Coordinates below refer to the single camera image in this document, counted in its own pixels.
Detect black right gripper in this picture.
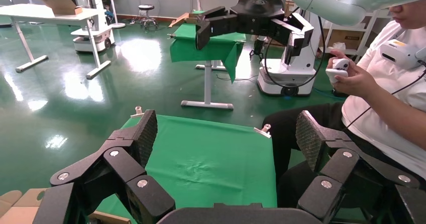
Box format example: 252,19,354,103
195,0,314,65

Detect seated operator in white shirt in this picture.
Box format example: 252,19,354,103
261,0,426,210

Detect white handheld controller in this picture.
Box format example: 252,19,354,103
325,58,351,84

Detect white plastic bag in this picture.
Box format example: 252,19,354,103
328,42,348,54

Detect green cloth on neighbour table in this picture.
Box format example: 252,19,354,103
169,23,247,83

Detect open brown cardboard box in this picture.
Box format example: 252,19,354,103
0,188,131,224

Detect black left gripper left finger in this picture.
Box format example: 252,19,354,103
50,109,176,224

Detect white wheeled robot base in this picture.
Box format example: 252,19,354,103
257,11,322,97

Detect white storage shelf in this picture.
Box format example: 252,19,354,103
321,9,392,63

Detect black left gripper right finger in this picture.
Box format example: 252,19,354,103
295,110,420,221

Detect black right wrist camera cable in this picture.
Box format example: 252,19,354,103
264,15,326,90

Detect black gripper of neighbour robot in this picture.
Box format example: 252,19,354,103
249,36,266,62

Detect green tablecloth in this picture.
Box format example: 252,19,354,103
96,114,278,216

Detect flat cardboard pieces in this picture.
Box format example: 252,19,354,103
168,12,198,29

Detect white neighbour table stand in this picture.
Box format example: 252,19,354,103
180,60,235,111

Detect black headset cable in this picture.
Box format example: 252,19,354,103
343,67,426,131

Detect white long table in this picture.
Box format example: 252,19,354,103
0,3,112,81

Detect white headset device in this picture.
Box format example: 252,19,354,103
379,39,426,71

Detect grey cabinet row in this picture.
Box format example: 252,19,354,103
115,0,242,21

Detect white low robot base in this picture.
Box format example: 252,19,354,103
71,27,116,53

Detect brown cardboard box on table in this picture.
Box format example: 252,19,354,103
37,0,83,16

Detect operator forearm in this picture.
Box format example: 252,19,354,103
366,82,426,143

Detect brown carton in shelf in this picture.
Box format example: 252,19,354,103
328,29,366,50

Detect operator hand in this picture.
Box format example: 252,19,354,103
328,49,379,97

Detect black round stool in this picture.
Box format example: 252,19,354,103
138,4,158,30

